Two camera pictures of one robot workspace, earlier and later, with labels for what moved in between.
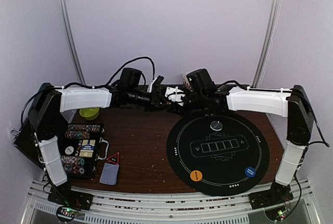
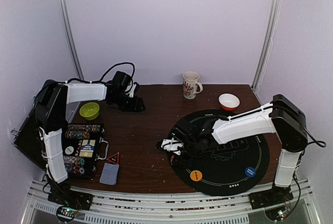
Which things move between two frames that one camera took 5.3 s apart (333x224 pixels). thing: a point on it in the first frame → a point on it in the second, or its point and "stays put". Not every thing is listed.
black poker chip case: (81, 148) stays put
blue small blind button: (250, 172) stays put
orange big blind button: (196, 175) stays put
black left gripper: (154, 104) → (135, 106)
